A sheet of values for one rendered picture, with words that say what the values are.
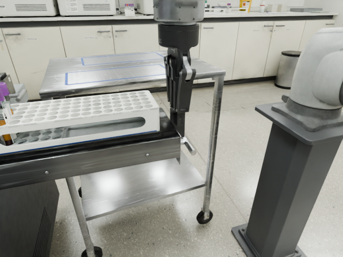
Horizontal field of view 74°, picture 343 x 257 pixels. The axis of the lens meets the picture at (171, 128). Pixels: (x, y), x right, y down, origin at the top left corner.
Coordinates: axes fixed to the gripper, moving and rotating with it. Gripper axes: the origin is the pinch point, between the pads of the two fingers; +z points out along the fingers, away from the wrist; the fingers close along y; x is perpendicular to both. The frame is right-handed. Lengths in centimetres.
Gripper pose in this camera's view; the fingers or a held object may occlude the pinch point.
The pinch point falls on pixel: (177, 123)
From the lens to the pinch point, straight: 50.8
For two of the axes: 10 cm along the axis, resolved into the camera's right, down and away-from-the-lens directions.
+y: 2.9, 4.7, -8.4
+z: 0.0, 8.7, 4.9
